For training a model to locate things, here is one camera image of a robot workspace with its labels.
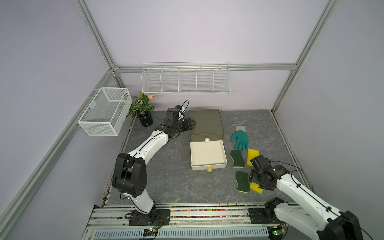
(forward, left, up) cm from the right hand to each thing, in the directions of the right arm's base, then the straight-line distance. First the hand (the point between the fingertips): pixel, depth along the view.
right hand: (257, 178), depth 83 cm
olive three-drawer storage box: (+23, +27, +18) cm, 40 cm away
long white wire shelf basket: (+58, +41, +26) cm, 76 cm away
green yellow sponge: (0, +8, -2) cm, 8 cm away
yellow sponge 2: (+17, -2, -3) cm, 17 cm away
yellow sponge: (-7, +5, +6) cm, 10 cm away
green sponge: (+14, +8, -3) cm, 16 cm away
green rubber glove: (+30, +2, -3) cm, 30 cm away
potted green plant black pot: (+38, +68, +17) cm, 80 cm away
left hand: (+26, +36, +16) cm, 47 cm away
